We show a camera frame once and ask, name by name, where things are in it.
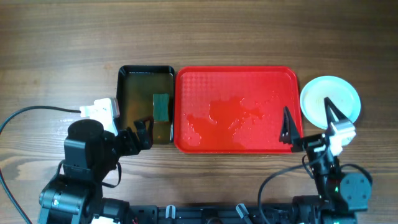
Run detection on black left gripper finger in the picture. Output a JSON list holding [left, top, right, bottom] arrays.
[[142, 116, 154, 148], [134, 119, 148, 146]]

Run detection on red plastic tray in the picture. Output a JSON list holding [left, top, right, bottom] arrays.
[[174, 66, 303, 154]]

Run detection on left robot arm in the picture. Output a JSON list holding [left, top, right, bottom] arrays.
[[38, 116, 154, 223]]

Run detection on light blue plate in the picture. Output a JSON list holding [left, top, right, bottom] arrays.
[[300, 76, 361, 129]]

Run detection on green yellow sponge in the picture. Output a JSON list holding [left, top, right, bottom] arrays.
[[153, 93, 170, 122]]

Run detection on black water tub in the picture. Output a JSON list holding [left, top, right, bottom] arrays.
[[116, 65, 175, 144]]

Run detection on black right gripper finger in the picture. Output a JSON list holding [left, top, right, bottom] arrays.
[[324, 97, 348, 123], [279, 106, 300, 145]]

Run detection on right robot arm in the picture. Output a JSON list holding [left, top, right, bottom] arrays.
[[279, 97, 373, 223]]

